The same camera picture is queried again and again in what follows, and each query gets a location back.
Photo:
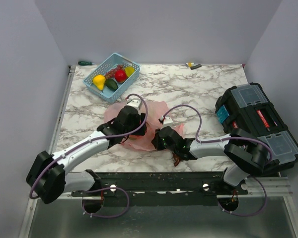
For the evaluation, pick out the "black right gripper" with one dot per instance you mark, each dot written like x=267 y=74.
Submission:
x=156 y=141

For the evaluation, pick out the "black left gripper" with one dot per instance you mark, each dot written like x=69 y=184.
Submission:
x=140 y=120

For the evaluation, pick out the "pink plastic bag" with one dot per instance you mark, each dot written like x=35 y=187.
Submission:
x=141 y=143

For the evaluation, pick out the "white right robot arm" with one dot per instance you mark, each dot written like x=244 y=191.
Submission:
x=249 y=154

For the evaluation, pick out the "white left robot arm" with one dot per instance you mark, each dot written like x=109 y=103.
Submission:
x=47 y=175

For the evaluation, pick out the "green fake avocado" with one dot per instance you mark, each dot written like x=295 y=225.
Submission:
x=111 y=84

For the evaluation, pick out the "red fake pomegranate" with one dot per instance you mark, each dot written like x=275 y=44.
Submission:
x=120 y=76

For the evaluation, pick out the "purple fake grapes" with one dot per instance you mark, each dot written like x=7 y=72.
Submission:
x=111 y=73

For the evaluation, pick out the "yellow fake pear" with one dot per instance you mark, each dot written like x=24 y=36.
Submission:
x=99 y=81

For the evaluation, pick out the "yellow fake starfruit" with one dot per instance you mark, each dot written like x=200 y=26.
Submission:
x=129 y=71

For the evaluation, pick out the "light blue plastic basket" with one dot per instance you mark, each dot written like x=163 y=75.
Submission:
x=110 y=63

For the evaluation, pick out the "black mounting bar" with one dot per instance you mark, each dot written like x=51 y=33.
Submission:
x=161 y=189

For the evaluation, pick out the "yellow black small tool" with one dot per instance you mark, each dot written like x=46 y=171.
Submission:
x=192 y=65

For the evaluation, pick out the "black plastic toolbox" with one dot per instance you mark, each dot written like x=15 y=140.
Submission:
x=247 y=107

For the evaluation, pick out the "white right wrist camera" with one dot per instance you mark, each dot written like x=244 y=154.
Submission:
x=166 y=121

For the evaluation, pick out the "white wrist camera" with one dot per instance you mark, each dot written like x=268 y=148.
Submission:
x=166 y=121
x=134 y=103

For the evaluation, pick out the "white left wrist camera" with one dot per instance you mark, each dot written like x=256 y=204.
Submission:
x=134 y=103

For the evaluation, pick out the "metal rail at table edge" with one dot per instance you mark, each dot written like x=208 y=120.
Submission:
x=62 y=108

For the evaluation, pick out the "green handled screwdriver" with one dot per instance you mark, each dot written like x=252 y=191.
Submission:
x=84 y=63

